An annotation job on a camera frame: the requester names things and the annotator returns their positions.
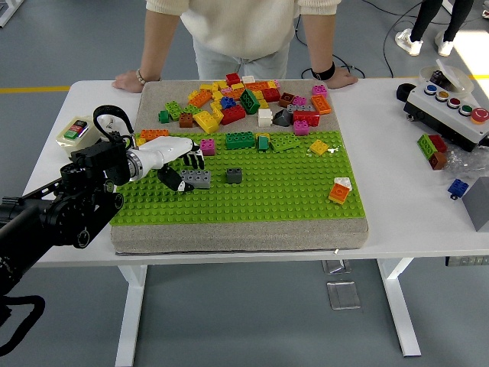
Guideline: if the person's right hand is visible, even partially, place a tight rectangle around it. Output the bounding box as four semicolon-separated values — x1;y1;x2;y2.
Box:
112;70;143;93

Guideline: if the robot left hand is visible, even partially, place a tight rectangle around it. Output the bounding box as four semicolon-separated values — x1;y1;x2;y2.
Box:
136;136;206;193

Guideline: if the person's left hand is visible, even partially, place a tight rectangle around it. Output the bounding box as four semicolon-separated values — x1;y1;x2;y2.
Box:
325;67;359;90

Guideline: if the light grey 2x4 brick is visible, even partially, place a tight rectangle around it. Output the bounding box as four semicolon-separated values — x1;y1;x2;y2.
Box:
178;169;212;190

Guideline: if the large yellow brick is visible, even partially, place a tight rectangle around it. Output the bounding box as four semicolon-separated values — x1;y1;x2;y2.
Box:
193;110;222;135

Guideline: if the dark grey slope brick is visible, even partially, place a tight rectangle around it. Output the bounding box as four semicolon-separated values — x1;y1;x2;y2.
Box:
272;109;293;127

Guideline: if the dark green 2x4 brick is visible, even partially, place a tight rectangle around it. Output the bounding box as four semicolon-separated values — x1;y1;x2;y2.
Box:
224;132;256;151
239;88;262;115

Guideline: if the light green 2x4 brick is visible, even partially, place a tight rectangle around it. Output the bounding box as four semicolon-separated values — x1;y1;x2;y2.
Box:
269;134;303;154

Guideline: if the green brick with circles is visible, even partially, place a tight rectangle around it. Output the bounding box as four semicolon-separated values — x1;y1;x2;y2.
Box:
416;134;437;158

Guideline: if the green baseplate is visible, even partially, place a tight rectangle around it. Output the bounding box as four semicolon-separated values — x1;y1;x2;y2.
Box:
108;131;363;226

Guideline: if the orange 2x2 brick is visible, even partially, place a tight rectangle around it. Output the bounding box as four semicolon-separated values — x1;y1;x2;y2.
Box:
328;182;351;206

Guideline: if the black wristwatch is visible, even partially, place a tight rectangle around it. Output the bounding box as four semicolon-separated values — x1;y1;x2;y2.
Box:
309;60;337;82

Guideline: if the black tape roll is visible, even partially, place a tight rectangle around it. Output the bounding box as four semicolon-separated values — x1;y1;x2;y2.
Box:
396;83;418;103

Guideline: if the person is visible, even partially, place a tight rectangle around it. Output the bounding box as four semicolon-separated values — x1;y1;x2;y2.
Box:
144;0;341;81
393;0;477;57

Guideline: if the white button control box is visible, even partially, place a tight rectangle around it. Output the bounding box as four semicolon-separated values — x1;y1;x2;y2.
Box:
403;82;489;154

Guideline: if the clear round container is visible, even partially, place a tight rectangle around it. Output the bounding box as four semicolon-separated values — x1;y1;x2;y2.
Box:
419;59;474;96

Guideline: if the clear plastic bag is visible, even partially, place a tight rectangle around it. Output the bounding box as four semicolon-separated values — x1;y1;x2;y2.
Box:
442;143;489;184

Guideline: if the white table leg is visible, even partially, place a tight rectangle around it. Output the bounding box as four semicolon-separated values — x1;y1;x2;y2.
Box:
114;264;149;367
376;258;422;359

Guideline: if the grey box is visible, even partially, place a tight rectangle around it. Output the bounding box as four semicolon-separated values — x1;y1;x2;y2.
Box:
461;175;489;233

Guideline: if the small clear floor plate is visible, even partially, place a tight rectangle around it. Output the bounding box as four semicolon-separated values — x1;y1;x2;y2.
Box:
322;259;347;274

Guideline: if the table control panel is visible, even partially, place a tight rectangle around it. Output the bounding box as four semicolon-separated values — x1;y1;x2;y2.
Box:
445;255;489;268

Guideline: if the cream switch box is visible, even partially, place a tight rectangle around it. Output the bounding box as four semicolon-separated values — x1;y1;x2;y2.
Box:
55;115;101;160

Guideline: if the white furniture frame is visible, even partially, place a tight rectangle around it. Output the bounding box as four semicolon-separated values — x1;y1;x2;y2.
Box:
0;0;20;28

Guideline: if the blue brick keychain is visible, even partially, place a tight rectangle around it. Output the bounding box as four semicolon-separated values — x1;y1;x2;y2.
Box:
447;178;470;200

